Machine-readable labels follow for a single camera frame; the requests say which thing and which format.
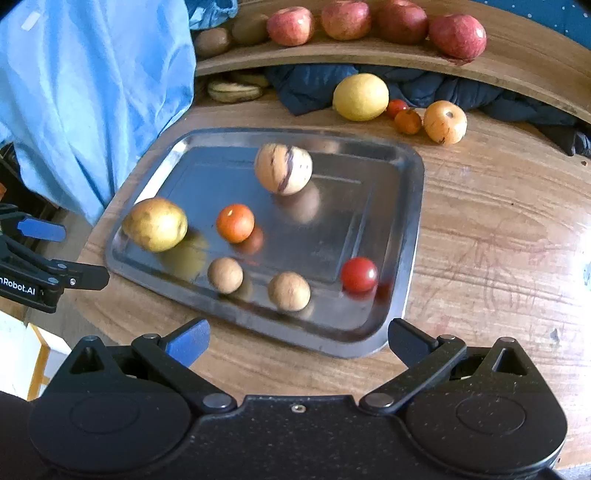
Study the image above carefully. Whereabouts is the red cherry tomato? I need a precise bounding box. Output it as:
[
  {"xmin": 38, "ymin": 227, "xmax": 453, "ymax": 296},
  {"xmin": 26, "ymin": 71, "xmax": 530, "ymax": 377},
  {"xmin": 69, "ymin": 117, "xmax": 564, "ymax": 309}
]
[
  {"xmin": 341, "ymin": 257, "xmax": 378, "ymax": 293},
  {"xmin": 386, "ymin": 99, "xmax": 409, "ymax": 119}
]

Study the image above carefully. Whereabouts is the small orange tangerine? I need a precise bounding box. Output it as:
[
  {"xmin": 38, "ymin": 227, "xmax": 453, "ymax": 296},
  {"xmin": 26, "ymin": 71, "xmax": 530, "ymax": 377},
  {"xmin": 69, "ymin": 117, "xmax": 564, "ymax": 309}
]
[{"xmin": 216, "ymin": 204, "xmax": 256, "ymax": 244}]

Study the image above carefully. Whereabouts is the striped cream pepino melon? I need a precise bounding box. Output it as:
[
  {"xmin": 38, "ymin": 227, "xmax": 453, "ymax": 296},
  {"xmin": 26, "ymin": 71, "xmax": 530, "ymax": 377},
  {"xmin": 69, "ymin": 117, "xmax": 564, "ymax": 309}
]
[{"xmin": 254, "ymin": 143, "xmax": 314, "ymax": 196}]

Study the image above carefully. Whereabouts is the orange yellow round fruit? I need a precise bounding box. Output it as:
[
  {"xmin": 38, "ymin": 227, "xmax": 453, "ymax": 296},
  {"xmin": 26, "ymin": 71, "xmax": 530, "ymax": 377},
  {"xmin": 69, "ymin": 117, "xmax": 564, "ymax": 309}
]
[{"xmin": 423, "ymin": 100, "xmax": 468, "ymax": 145}]

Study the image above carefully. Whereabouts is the yellow lemon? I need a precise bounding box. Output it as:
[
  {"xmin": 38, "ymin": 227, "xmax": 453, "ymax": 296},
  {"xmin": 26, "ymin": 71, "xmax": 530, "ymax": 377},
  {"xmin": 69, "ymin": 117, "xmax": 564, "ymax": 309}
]
[{"xmin": 332, "ymin": 73, "xmax": 390, "ymax": 122}]

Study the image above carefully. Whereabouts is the small brown longan left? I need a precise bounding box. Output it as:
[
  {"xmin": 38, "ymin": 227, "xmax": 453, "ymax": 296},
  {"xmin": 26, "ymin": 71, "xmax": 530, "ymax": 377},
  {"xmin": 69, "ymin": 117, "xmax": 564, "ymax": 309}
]
[{"xmin": 207, "ymin": 257, "xmax": 243, "ymax": 294}]

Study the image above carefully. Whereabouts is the small brown longan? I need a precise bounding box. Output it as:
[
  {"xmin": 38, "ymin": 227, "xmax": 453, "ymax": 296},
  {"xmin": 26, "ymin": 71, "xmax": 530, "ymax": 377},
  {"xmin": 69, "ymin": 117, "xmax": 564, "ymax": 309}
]
[
  {"xmin": 267, "ymin": 271, "xmax": 311, "ymax": 312},
  {"xmin": 207, "ymin": 257, "xmax": 243, "ymax": 294}
]

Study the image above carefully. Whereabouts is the yellow green mango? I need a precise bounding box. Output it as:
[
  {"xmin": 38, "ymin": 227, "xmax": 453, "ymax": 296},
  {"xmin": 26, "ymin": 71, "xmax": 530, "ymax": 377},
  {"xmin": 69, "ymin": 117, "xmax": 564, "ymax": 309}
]
[{"xmin": 122, "ymin": 197, "xmax": 188, "ymax": 253}]

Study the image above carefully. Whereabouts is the small brown longan right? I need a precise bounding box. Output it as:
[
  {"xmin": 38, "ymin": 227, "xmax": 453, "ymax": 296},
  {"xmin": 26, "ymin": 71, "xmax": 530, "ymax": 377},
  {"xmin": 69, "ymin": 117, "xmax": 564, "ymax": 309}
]
[{"xmin": 267, "ymin": 271, "xmax": 311, "ymax": 312}]

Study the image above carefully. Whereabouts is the steel metal tray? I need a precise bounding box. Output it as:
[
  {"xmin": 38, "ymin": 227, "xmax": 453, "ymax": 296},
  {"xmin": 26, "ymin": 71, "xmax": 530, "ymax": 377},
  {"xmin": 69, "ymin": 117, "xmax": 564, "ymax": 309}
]
[{"xmin": 105, "ymin": 128, "xmax": 425, "ymax": 358}]

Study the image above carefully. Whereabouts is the light blue garment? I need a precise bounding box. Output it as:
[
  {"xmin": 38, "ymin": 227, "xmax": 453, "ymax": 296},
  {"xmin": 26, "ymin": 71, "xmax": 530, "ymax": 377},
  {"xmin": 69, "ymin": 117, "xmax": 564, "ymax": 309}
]
[{"xmin": 1, "ymin": 1, "xmax": 238, "ymax": 223}]

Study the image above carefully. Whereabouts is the small orange persimmon fruit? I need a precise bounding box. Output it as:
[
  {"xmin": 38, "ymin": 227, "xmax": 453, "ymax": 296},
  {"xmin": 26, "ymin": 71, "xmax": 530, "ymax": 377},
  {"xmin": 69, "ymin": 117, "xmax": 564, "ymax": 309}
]
[{"xmin": 394, "ymin": 109, "xmax": 423, "ymax": 136}]

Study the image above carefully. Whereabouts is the yellow banana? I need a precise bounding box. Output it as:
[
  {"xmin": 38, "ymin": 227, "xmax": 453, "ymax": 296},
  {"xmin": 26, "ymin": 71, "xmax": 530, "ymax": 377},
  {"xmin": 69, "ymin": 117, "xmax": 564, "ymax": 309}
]
[{"xmin": 207, "ymin": 73, "xmax": 270, "ymax": 104}]

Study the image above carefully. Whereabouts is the dark blue cloth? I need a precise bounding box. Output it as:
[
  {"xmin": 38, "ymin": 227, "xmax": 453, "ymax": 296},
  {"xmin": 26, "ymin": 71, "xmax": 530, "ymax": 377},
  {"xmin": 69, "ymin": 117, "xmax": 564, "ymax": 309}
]
[{"xmin": 263, "ymin": 64, "xmax": 590, "ymax": 158}]

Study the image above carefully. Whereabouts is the brown kiwi left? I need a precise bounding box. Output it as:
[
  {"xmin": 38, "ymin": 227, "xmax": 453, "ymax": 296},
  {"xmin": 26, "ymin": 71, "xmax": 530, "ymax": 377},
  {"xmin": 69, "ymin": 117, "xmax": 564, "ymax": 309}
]
[{"xmin": 193, "ymin": 27, "xmax": 232, "ymax": 59}]

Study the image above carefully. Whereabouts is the brown kiwi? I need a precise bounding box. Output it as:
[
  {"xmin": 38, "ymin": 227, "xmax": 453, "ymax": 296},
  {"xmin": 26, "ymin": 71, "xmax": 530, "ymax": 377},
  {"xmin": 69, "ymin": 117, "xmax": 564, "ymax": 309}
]
[
  {"xmin": 231, "ymin": 13, "xmax": 269, "ymax": 46},
  {"xmin": 193, "ymin": 27, "xmax": 232, "ymax": 59}
]

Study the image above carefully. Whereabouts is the wooden curved shelf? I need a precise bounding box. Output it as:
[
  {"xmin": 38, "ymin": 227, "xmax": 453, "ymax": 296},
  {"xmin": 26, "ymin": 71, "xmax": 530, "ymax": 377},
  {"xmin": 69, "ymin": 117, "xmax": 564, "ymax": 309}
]
[{"xmin": 197, "ymin": 1, "xmax": 590, "ymax": 121}]

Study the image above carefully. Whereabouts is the dark red apple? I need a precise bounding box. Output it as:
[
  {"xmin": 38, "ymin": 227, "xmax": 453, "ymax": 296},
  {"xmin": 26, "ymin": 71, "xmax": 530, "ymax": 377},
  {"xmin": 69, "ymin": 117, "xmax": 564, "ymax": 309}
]
[
  {"xmin": 377, "ymin": 0, "xmax": 429, "ymax": 45},
  {"xmin": 429, "ymin": 14, "xmax": 488, "ymax": 61}
]

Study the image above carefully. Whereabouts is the brown kiwi right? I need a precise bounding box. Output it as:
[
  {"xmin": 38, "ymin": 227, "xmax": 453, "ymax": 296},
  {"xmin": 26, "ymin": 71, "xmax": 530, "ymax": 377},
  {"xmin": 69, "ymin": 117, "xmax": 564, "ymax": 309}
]
[{"xmin": 231, "ymin": 13, "xmax": 269, "ymax": 46}]

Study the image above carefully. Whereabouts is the pink red apple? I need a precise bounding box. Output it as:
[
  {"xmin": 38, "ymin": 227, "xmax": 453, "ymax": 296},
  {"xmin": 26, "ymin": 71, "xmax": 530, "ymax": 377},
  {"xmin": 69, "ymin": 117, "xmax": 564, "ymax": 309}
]
[
  {"xmin": 321, "ymin": 1, "xmax": 372, "ymax": 41},
  {"xmin": 266, "ymin": 6, "xmax": 315, "ymax": 47}
]

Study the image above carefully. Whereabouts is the blue dotted fabric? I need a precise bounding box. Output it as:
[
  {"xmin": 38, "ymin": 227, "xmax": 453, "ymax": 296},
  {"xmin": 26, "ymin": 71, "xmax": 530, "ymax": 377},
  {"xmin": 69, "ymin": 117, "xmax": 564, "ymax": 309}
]
[{"xmin": 482, "ymin": 0, "xmax": 590, "ymax": 45}]

